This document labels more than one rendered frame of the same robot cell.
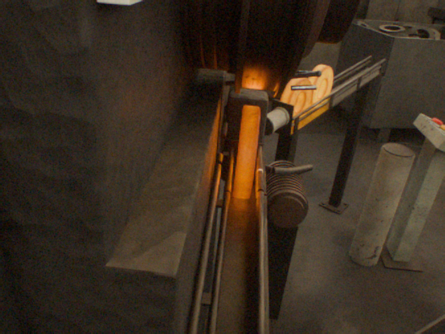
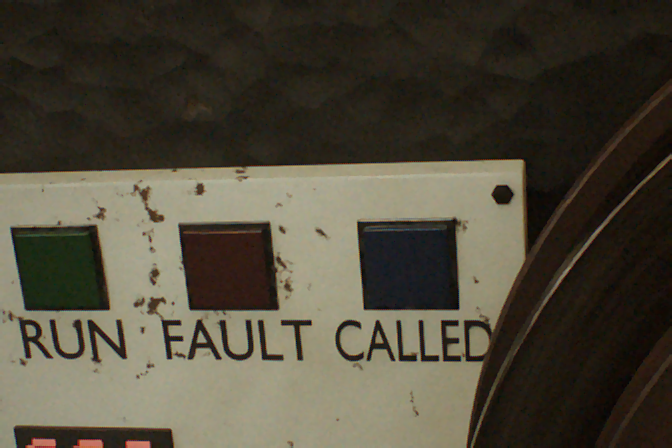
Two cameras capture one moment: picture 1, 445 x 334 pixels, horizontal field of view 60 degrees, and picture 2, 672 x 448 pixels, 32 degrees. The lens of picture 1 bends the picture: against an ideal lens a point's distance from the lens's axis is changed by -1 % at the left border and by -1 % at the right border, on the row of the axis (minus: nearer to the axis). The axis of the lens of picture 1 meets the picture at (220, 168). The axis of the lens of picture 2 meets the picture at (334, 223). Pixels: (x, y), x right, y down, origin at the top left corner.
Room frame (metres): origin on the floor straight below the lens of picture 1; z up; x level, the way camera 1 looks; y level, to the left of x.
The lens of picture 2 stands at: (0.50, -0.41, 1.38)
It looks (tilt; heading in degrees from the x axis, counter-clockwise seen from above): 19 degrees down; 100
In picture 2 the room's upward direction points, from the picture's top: 5 degrees counter-clockwise
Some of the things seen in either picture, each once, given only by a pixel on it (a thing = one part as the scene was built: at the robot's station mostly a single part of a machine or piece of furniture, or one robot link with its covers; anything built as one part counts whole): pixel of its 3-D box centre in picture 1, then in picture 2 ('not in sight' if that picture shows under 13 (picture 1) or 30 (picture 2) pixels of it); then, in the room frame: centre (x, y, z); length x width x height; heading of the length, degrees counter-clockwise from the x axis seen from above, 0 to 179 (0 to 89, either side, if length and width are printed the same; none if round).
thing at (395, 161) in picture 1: (379, 207); not in sight; (1.32, -0.65, 0.26); 0.12 x 0.12 x 0.52
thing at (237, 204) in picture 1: (242, 187); not in sight; (0.72, -0.05, 0.66); 0.19 x 0.07 x 0.01; 178
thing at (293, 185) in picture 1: (273, 244); not in sight; (1.03, -0.20, 0.27); 0.22 x 0.13 x 0.53; 178
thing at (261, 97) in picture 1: (242, 136); not in sight; (0.94, -0.05, 0.68); 0.11 x 0.08 x 0.24; 88
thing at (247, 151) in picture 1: (246, 152); not in sight; (0.70, -0.05, 0.75); 0.18 x 0.03 x 0.18; 178
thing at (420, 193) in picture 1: (419, 196); not in sight; (1.36, -0.81, 0.31); 0.24 x 0.16 x 0.62; 178
